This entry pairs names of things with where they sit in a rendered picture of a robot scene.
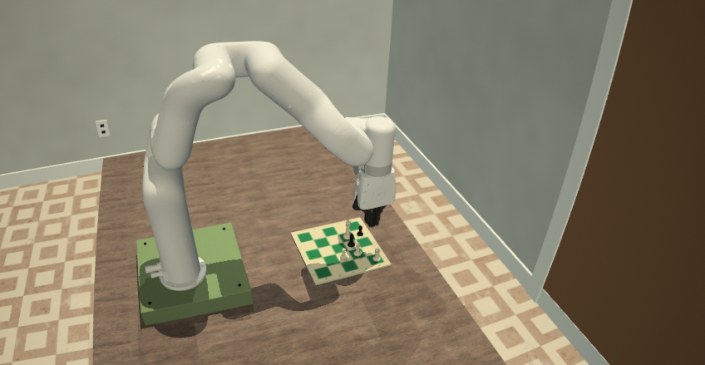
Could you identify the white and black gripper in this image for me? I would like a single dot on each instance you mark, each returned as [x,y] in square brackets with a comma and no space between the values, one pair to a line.
[373,192]

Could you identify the white chess king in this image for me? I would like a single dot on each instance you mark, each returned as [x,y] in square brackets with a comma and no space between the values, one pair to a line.
[347,234]

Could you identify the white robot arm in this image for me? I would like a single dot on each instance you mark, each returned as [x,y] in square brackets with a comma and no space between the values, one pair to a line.
[172,139]

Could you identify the green and cream chessboard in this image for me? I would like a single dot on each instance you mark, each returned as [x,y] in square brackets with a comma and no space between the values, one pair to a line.
[321,248]

